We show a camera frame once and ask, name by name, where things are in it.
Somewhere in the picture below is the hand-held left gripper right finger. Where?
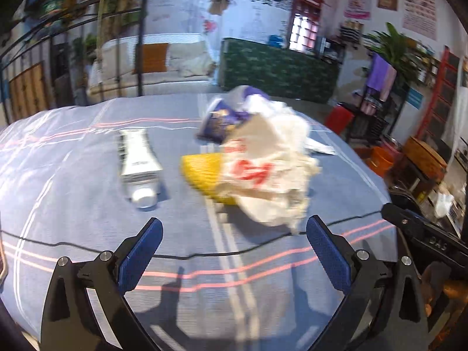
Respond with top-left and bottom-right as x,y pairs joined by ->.
305,215 -> 428,351

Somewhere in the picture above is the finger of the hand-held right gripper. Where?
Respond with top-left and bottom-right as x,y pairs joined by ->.
381,203 -> 421,233

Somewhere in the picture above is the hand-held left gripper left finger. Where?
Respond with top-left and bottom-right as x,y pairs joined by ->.
40,217 -> 164,351

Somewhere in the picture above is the silver squeeze tube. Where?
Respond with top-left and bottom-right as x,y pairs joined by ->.
118,129 -> 164,210

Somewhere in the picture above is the small white paper wrapper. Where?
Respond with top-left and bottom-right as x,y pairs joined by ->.
304,138 -> 336,156

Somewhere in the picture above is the white plastic bag red print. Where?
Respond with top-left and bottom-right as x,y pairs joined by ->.
215,111 -> 323,235

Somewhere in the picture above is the white tissue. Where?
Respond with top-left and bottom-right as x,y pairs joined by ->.
246,94 -> 312,145

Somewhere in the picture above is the purple printed packet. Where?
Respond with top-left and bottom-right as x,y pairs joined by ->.
197,85 -> 272,144

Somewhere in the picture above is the orange bucket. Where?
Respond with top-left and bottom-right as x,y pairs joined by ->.
365,145 -> 398,178

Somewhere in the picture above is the wooden stool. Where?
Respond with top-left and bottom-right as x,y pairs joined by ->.
397,136 -> 449,200

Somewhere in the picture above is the pink basin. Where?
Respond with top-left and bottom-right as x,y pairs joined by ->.
381,135 -> 405,153

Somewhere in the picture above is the black metal rack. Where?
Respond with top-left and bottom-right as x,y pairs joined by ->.
347,90 -> 403,144

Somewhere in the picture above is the striped grey-blue blanket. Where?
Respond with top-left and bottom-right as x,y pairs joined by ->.
0,92 -> 395,351

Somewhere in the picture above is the red ladder shelf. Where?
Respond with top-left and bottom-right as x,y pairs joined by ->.
416,45 -> 462,144

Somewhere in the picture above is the purple towel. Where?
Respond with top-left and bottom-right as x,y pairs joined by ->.
365,54 -> 398,102

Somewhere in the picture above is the large potted green plant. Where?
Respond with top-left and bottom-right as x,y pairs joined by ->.
365,21 -> 429,85

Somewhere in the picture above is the black appliance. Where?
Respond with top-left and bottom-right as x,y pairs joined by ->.
315,36 -> 345,63

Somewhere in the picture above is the table with green cloth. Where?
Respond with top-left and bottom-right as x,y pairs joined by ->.
218,37 -> 339,104

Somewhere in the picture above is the orange cushion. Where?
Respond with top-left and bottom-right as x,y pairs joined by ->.
133,43 -> 170,75

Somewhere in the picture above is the wooden slatted panel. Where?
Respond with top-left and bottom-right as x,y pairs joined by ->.
8,63 -> 49,120

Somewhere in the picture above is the white sofa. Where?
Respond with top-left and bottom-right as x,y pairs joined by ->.
87,34 -> 217,100

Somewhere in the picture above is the red window cabinet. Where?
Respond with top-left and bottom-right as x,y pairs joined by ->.
284,0 -> 327,52

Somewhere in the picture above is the blue wall sign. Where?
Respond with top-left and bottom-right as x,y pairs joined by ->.
407,87 -> 424,109

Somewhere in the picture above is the black metal bed frame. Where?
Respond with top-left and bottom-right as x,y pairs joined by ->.
0,0 -> 147,119

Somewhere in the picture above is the white text wall poster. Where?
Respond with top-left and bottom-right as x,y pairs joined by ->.
401,0 -> 440,42

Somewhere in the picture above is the large white wall banner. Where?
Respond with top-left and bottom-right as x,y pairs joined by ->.
145,0 -> 297,46

